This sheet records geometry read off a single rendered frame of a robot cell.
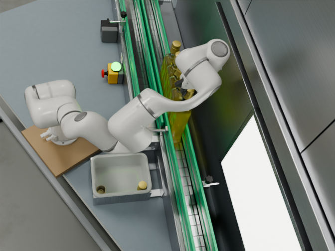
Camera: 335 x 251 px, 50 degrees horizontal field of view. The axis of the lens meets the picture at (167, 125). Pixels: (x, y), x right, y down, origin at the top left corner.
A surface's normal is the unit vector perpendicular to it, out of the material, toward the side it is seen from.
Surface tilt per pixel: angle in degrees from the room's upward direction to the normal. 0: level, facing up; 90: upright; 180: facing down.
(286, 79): 90
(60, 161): 1
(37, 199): 0
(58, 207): 0
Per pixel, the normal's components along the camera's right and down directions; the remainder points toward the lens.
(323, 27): -0.97, 0.04
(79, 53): 0.18, -0.54
